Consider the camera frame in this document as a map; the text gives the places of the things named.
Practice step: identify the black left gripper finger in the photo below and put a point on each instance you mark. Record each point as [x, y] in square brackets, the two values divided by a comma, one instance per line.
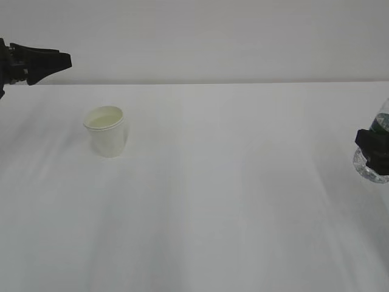
[31, 53]
[42, 65]

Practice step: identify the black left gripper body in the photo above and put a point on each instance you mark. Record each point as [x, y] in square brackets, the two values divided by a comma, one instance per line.
[13, 65]

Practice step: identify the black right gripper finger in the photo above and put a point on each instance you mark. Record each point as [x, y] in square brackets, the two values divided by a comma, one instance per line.
[374, 147]

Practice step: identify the clear green-label water bottle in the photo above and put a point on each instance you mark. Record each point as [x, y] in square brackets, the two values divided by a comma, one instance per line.
[379, 124]

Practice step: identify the white paper cup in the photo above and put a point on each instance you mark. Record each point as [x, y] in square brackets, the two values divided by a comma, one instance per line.
[106, 126]

